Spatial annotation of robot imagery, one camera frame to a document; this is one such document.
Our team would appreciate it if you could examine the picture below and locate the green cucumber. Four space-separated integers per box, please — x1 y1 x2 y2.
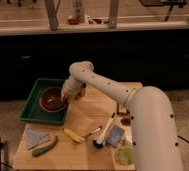
32 137 58 157

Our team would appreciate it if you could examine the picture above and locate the brown dried food pile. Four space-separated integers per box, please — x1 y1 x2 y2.
120 115 131 126

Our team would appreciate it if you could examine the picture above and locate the grey folded cloth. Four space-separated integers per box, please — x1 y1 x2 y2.
24 129 50 150

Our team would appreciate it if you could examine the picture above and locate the white black brush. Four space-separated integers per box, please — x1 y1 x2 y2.
93 113 116 149

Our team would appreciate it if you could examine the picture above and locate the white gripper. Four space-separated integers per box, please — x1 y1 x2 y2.
61 77 83 102

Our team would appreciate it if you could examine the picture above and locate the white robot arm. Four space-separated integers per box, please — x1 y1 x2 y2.
62 61 183 171

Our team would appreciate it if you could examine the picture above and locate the wooden metal spoon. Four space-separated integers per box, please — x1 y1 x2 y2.
84 126 102 138

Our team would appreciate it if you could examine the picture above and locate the small metal cup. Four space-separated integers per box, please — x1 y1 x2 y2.
76 83 86 98

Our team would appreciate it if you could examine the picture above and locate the dark red bowl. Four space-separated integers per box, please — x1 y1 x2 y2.
39 87 68 113

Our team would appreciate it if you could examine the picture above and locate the blue grey sponge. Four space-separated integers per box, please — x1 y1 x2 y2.
106 125 124 148

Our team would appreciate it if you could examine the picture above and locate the green plastic tray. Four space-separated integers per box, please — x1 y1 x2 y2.
20 78 69 125

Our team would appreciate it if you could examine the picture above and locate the green clear cup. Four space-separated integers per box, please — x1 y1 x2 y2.
115 147 133 166

